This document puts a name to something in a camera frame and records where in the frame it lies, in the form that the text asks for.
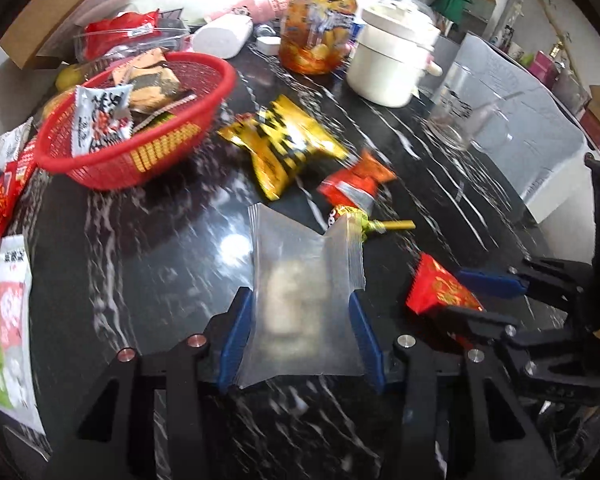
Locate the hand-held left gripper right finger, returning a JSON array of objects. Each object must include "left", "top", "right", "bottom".
[{"left": 347, "top": 291, "right": 561, "bottom": 480}]

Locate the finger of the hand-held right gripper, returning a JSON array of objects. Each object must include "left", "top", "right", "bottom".
[
  {"left": 457, "top": 256, "right": 593, "bottom": 311},
  {"left": 437, "top": 305, "right": 536, "bottom": 356}
]

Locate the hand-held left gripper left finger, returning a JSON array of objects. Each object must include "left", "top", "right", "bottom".
[{"left": 55, "top": 286, "right": 255, "bottom": 480}]

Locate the red gold print snack packet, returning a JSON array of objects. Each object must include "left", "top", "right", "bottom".
[{"left": 405, "top": 252, "right": 483, "bottom": 318}]

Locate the clear zip bag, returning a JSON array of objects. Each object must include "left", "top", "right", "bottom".
[{"left": 237, "top": 203, "right": 368, "bottom": 388}]

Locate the green lollipop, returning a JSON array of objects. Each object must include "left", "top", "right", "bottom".
[{"left": 327, "top": 203, "right": 416, "bottom": 236}]

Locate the orange snack packet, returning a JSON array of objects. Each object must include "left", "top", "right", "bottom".
[{"left": 317, "top": 149, "right": 397, "bottom": 211}]

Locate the red plastic basket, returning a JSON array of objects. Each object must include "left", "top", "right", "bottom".
[{"left": 34, "top": 51, "right": 237, "bottom": 191}]

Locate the yellow black snack packet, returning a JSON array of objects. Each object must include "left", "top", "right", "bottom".
[{"left": 217, "top": 94, "right": 351, "bottom": 201}]

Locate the white black snack packet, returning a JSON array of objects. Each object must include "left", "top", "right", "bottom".
[{"left": 71, "top": 84, "right": 135, "bottom": 157}]

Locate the clear brown cookie packet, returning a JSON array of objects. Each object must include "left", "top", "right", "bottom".
[{"left": 111, "top": 47, "right": 193, "bottom": 113}]

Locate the glass mug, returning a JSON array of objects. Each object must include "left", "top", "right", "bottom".
[{"left": 426, "top": 62, "right": 513, "bottom": 151}]

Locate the pink box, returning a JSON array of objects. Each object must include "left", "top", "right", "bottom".
[{"left": 530, "top": 50, "right": 563, "bottom": 83}]

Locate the white pink green packet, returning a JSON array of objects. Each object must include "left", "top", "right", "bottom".
[{"left": 0, "top": 234, "right": 46, "bottom": 436}]

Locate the cream white pot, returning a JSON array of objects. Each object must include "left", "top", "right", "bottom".
[{"left": 346, "top": 0, "right": 443, "bottom": 108}]

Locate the red yellow print packet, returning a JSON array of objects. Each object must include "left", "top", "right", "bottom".
[{"left": 0, "top": 132, "right": 38, "bottom": 241}]

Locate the green tote bag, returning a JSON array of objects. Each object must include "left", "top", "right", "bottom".
[{"left": 434, "top": 0, "right": 468, "bottom": 23}]

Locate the silver white packet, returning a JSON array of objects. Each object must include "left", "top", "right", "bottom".
[{"left": 0, "top": 117, "right": 33, "bottom": 176}]

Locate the white tissue roll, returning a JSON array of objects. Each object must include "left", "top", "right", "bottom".
[{"left": 192, "top": 14, "right": 255, "bottom": 59}]

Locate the yellow fruit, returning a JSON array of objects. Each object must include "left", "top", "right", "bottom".
[{"left": 55, "top": 62, "right": 88, "bottom": 91}]

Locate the clear plastic container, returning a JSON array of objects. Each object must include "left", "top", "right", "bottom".
[{"left": 75, "top": 17, "right": 191, "bottom": 61}]

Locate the yellow lid juice bottle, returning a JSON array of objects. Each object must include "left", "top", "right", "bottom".
[{"left": 279, "top": 0, "right": 358, "bottom": 76}]

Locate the red plastic bag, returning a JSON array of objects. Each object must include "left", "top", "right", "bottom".
[{"left": 83, "top": 10, "right": 162, "bottom": 58}]

